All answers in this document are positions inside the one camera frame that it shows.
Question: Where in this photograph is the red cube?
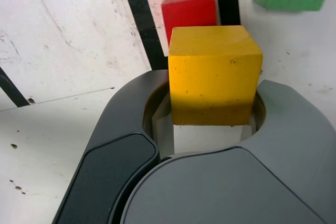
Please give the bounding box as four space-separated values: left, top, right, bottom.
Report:
161 0 218 45

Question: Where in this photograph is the black tape square outline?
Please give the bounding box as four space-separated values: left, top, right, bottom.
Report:
118 0 242 71

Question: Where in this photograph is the yellow cube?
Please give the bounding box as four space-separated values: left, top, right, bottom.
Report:
167 25 264 126

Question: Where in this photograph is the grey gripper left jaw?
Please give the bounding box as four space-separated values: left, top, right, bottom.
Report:
54 69 175 224

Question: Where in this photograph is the black tape strip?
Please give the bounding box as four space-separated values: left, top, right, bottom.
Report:
0 66 30 108

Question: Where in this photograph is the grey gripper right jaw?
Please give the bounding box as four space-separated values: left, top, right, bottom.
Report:
237 79 336 224

